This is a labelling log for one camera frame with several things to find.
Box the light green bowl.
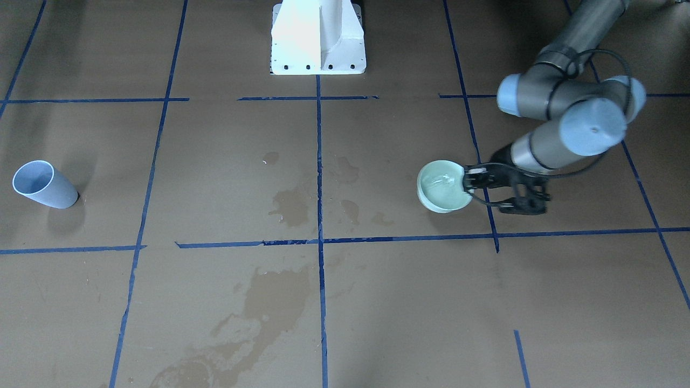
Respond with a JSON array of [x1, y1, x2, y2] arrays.
[[416, 160, 473, 213]]

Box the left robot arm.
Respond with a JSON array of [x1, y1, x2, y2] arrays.
[[461, 1, 646, 216]]

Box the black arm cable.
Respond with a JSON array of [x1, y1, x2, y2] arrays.
[[544, 48, 632, 178]]

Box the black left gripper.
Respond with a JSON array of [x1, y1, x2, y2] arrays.
[[463, 145, 550, 216]]

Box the white pedestal column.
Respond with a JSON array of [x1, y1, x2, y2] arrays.
[[270, 1, 367, 75]]

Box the blue plastic cup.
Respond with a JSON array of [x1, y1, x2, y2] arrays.
[[12, 160, 79, 209]]

